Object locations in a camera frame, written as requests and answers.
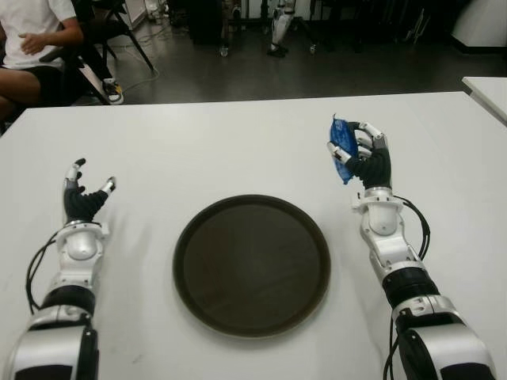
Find person in black clothes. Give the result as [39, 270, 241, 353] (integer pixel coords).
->
[74, 0, 124, 105]

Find white floor cable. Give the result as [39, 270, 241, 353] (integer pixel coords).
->
[118, 23, 184, 96]

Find black wheeled stand leg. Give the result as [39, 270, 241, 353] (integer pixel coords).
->
[217, 11, 231, 57]
[296, 17, 319, 55]

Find white curved panel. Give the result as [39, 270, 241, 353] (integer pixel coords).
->
[451, 0, 507, 55]

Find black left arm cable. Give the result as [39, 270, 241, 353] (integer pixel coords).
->
[25, 232, 61, 314]

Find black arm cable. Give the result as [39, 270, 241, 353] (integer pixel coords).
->
[395, 193, 433, 259]
[25, 232, 61, 314]

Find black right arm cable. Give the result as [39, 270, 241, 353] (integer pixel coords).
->
[395, 193, 433, 259]

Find round dark brown tray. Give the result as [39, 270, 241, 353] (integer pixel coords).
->
[172, 193, 332, 339]

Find black folding chair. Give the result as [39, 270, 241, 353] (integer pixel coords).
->
[78, 0, 156, 74]

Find left robot hand black silver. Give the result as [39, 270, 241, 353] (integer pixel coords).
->
[63, 158, 117, 227]

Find seated person in white shirt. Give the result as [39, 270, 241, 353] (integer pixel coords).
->
[0, 0, 86, 124]

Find grey armrest office chair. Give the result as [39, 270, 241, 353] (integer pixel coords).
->
[38, 42, 111, 105]

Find white humanoid robot legs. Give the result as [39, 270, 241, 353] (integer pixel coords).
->
[266, 0, 299, 59]

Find blue Oreo cookie pack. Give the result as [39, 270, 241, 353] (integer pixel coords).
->
[327, 113, 360, 187]

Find right robot hand black silver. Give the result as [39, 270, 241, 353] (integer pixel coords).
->
[325, 120, 394, 192]

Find white side table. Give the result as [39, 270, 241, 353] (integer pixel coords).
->
[461, 75, 507, 128]

